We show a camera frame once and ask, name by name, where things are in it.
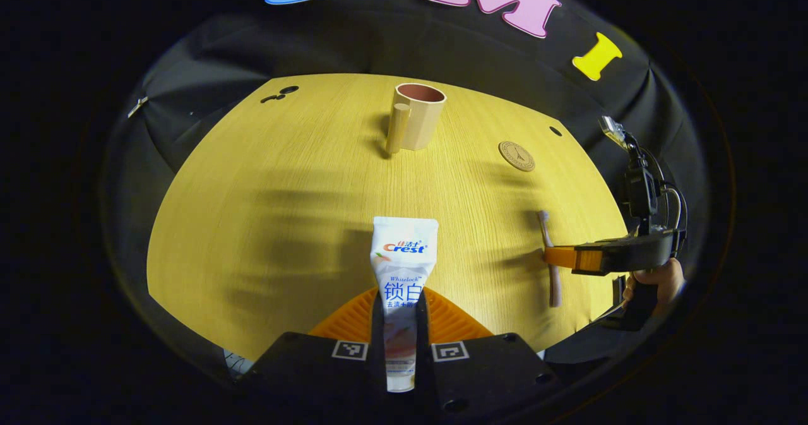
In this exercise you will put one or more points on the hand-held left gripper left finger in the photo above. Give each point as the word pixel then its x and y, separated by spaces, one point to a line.
pixel 377 355

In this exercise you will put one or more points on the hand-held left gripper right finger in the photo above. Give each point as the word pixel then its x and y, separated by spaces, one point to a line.
pixel 424 355

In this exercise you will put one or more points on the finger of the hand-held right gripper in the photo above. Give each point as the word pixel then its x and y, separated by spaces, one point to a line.
pixel 565 258

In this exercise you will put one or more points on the white toothbrush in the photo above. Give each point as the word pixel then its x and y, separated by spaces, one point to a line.
pixel 546 229

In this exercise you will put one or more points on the white toothpaste tube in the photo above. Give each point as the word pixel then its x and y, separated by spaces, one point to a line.
pixel 404 267

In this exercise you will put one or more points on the round cork coaster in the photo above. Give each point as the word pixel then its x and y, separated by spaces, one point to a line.
pixel 516 156

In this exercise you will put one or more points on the beige cup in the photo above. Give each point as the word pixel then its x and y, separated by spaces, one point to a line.
pixel 420 125

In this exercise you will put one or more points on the wooden desktop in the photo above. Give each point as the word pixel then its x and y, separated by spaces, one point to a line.
pixel 284 223

